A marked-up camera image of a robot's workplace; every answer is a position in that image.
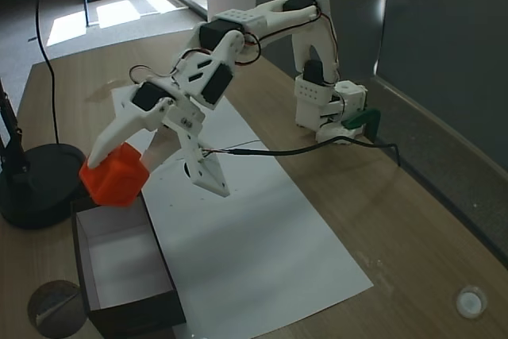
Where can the brown round table grommet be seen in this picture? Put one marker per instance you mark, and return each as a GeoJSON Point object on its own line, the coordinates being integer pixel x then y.
{"type": "Point", "coordinates": [55, 309]}

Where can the brown cardboard box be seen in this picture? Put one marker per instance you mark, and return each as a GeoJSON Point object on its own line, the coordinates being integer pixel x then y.
{"type": "Point", "coordinates": [119, 259]}

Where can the black stand with round base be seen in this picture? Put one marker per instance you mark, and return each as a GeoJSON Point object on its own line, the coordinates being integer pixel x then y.
{"type": "Point", "coordinates": [43, 188]}

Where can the orange plastic cube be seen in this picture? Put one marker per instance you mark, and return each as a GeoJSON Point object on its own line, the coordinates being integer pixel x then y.
{"type": "Point", "coordinates": [115, 180]}

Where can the white round table grommet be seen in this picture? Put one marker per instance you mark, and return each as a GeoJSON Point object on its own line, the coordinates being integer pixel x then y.
{"type": "Point", "coordinates": [471, 301]}

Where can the green table clamp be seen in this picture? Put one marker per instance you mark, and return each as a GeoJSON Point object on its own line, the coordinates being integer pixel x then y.
{"type": "Point", "coordinates": [361, 118]}

